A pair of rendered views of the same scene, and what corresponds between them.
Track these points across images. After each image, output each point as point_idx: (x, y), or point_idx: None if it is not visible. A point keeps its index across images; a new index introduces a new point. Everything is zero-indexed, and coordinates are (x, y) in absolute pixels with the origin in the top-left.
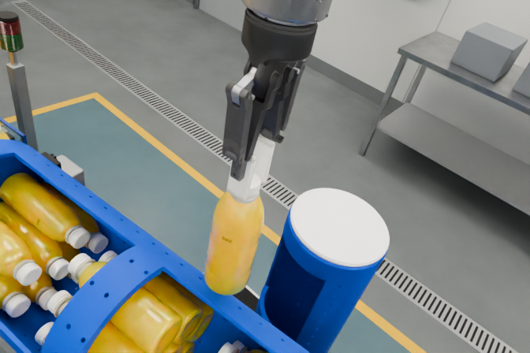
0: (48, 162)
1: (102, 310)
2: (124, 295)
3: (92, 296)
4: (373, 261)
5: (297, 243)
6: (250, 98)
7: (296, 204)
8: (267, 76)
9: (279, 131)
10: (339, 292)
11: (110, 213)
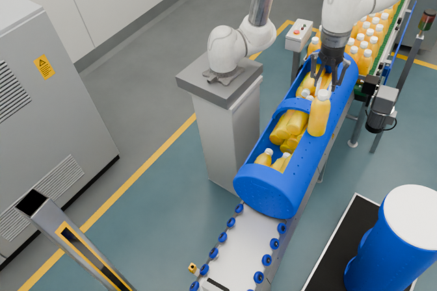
0: (348, 71)
1: (290, 104)
2: (296, 107)
3: (293, 101)
4: (398, 234)
5: (389, 192)
6: (313, 57)
7: (419, 186)
8: (322, 56)
9: (335, 83)
10: (379, 233)
11: (331, 94)
